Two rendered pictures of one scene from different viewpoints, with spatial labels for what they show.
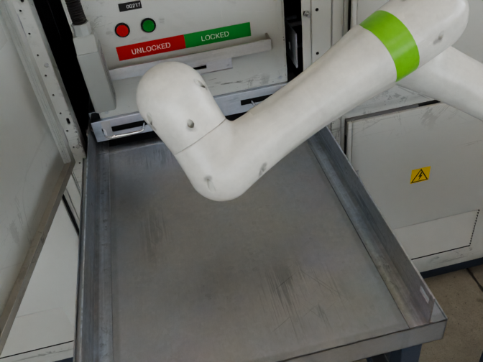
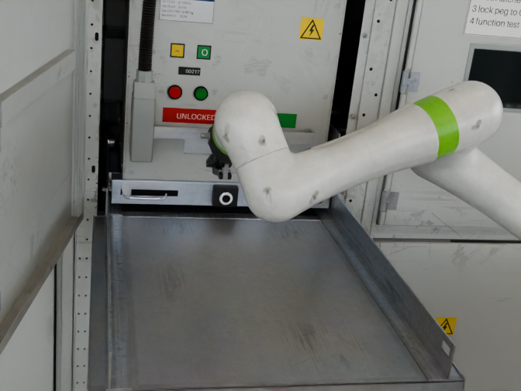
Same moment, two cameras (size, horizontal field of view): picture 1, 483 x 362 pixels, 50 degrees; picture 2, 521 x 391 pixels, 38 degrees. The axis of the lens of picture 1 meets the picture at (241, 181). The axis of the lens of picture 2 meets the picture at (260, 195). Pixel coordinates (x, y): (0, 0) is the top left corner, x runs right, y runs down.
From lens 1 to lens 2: 0.59 m
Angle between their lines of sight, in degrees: 20
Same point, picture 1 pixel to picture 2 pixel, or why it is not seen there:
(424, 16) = (466, 104)
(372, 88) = (417, 153)
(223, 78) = not seen: hidden behind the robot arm
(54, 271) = (9, 351)
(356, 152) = not seen: hidden behind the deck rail
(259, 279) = (281, 328)
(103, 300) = (119, 319)
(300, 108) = (354, 152)
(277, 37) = (319, 136)
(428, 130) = (457, 271)
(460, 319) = not seen: outside the picture
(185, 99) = (262, 117)
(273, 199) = (298, 276)
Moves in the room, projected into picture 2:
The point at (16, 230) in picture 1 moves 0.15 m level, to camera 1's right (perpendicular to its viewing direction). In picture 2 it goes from (33, 245) to (112, 250)
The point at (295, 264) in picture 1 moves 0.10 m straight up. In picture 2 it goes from (318, 323) to (326, 275)
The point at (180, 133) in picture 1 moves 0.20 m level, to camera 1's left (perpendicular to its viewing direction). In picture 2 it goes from (251, 145) to (129, 136)
